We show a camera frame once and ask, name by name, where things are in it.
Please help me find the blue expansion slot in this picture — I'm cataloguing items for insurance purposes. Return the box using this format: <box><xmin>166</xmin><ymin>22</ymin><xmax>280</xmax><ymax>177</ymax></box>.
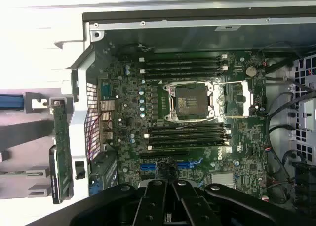
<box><xmin>140</xmin><ymin>161</ymin><xmax>191</xmax><ymax>172</ymax></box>

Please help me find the silver chipset heatsink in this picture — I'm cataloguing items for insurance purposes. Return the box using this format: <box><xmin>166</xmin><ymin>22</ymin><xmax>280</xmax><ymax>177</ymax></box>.
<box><xmin>211</xmin><ymin>172</ymin><xmax>235</xmax><ymax>187</ymax></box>

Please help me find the long black expansion slot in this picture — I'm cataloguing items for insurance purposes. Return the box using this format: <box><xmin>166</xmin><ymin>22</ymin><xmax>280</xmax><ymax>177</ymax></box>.
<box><xmin>140</xmin><ymin>151</ymin><xmax>190</xmax><ymax>159</ymax></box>

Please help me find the RAM slot with black latches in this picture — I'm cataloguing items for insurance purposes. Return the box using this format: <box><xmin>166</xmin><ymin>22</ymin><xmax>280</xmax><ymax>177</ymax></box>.
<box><xmin>143</xmin><ymin>72</ymin><xmax>224</xmax><ymax>79</ymax></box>
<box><xmin>148</xmin><ymin>137</ymin><xmax>232</xmax><ymax>144</ymax></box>
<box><xmin>143</xmin><ymin>61</ymin><xmax>224</xmax><ymax>67</ymax></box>
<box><xmin>148</xmin><ymin>125</ymin><xmax>232</xmax><ymax>132</ymax></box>

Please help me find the RAM slot with white latches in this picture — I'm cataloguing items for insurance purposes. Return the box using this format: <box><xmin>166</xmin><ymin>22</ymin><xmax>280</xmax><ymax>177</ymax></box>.
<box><xmin>139</xmin><ymin>54</ymin><xmax>228</xmax><ymax>62</ymax></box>
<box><xmin>144</xmin><ymin>131</ymin><xmax>232</xmax><ymax>138</ymax></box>
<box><xmin>139</xmin><ymin>66</ymin><xmax>228</xmax><ymax>73</ymax></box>

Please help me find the green motherboard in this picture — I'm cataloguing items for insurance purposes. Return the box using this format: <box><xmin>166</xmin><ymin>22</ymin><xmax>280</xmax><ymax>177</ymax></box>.
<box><xmin>97</xmin><ymin>50</ymin><xmax>270</xmax><ymax>202</ymax></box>

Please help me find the ribbed silver port block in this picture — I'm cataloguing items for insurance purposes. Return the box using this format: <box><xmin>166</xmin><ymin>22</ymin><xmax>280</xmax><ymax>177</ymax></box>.
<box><xmin>100</xmin><ymin>112</ymin><xmax>115</xmax><ymax>128</ymax></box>

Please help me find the thin metal locking lever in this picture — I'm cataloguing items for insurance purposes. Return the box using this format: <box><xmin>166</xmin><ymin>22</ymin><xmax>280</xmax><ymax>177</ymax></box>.
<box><xmin>217</xmin><ymin>115</ymin><xmax>269</xmax><ymax>120</ymax></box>
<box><xmin>170</xmin><ymin>80</ymin><xmax>245</xmax><ymax>86</ymax></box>

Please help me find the CPU socket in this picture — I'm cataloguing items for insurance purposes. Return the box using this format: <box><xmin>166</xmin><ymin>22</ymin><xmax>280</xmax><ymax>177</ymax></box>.
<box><xmin>162</xmin><ymin>82</ymin><xmax>215</xmax><ymax>123</ymax></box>

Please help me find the tall silver port block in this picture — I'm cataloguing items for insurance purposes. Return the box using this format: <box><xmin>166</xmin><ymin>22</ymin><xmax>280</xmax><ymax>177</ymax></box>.
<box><xmin>99</xmin><ymin>100</ymin><xmax>116</xmax><ymax>113</ymax></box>

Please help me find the silver socket cover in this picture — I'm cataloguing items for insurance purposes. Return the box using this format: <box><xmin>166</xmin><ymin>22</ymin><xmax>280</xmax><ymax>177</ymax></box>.
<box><xmin>213</xmin><ymin>80</ymin><xmax>254</xmax><ymax>118</ymax></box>

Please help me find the black fan shroud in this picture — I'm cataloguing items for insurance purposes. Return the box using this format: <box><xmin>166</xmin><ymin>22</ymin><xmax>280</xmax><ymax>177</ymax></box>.
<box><xmin>292</xmin><ymin>161</ymin><xmax>316</xmax><ymax>202</ymax></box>

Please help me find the teal serial port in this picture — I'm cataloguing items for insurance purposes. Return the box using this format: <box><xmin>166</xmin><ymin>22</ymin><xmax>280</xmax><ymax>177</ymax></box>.
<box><xmin>100</xmin><ymin>81</ymin><xmax>116</xmax><ymax>100</ymax></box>

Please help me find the silver coin battery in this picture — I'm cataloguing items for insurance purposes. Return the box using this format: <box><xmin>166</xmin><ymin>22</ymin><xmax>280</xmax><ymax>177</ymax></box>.
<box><xmin>245</xmin><ymin>66</ymin><xmax>258</xmax><ymax>77</ymax></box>

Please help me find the perforated metal disk bay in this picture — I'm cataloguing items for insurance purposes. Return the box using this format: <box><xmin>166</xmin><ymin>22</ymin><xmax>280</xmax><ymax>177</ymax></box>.
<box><xmin>292</xmin><ymin>55</ymin><xmax>316</xmax><ymax>167</ymax></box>

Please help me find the grey parts rack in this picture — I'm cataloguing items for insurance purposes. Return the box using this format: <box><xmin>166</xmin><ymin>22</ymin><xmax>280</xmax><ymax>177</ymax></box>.
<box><xmin>0</xmin><ymin>91</ymin><xmax>72</xmax><ymax>199</ymax></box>

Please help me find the dark grey PC case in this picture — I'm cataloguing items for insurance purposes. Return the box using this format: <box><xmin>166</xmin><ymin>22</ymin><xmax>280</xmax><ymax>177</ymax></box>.
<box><xmin>53</xmin><ymin>6</ymin><xmax>316</xmax><ymax>226</ymax></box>

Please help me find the hard disk with blue rails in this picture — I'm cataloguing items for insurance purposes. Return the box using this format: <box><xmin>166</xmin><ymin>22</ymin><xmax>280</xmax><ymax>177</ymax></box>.
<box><xmin>0</xmin><ymin>94</ymin><xmax>25</xmax><ymax>111</ymax></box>

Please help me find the red black twisted wire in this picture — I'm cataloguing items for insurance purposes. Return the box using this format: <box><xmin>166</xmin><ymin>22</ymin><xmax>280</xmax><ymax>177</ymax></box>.
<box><xmin>85</xmin><ymin>112</ymin><xmax>111</xmax><ymax>160</ymax></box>

